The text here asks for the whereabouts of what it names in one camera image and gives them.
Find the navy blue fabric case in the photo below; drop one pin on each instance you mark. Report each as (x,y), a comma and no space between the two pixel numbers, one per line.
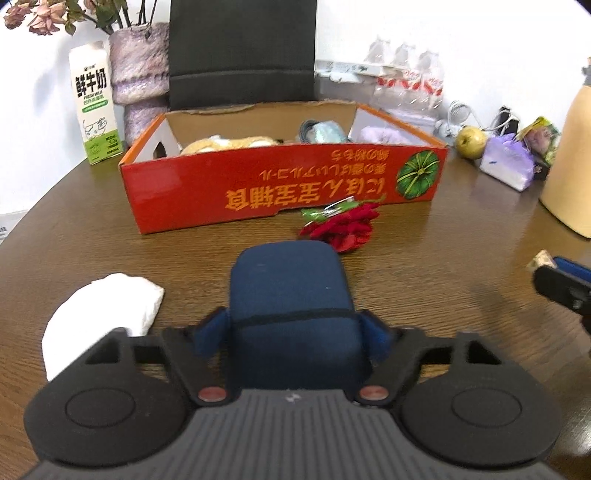
(291,304)

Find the red artificial rose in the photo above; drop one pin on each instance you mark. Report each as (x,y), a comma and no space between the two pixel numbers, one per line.
(344,226)

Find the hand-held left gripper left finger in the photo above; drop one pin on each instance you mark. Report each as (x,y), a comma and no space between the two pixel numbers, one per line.
(210,334)

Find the purple tissue packet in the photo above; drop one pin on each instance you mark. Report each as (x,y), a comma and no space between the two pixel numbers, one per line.
(508,161)

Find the flat white carton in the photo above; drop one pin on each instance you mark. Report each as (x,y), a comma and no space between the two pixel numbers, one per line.
(348,68)

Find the purple cloth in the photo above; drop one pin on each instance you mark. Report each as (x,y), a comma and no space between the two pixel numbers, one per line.
(385,134)

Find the dried pink rose bouquet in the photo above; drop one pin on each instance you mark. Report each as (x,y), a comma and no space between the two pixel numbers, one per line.
(51,16)

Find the small beige block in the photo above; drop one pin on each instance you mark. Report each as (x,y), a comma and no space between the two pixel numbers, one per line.
(541,259)

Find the purple mottled vase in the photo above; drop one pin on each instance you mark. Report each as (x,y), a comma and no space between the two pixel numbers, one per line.
(138,74)

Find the small black device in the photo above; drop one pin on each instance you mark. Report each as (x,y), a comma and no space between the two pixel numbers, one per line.
(504,117)

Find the colourful snack bag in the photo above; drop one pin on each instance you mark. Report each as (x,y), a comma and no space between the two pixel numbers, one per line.
(542,138)

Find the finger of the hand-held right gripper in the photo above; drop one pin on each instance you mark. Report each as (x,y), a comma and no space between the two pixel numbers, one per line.
(561,286)

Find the clear water bottle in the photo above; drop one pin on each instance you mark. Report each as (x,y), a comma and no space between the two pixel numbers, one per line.
(381,55)
(406,64)
(430,76)

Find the white green milk carton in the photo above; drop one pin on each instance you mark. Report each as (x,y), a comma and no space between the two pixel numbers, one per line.
(94,101)

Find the cream thermos jug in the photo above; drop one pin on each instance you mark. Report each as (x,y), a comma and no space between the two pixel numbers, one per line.
(570,152)

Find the black paper bag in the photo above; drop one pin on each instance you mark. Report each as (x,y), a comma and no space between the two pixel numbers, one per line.
(244,50)

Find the red cardboard box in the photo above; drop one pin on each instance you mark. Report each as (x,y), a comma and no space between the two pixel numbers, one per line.
(286,189)

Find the white crumpled tissue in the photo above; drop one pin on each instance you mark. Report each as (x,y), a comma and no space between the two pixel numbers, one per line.
(106,309)

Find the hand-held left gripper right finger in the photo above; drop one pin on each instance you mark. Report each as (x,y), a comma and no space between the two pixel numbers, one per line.
(378,339)

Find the green apple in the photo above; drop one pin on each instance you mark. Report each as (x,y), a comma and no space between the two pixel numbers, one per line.
(472,142)

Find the crumpled clear plastic bag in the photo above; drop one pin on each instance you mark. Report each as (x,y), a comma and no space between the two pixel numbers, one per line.
(328,131)

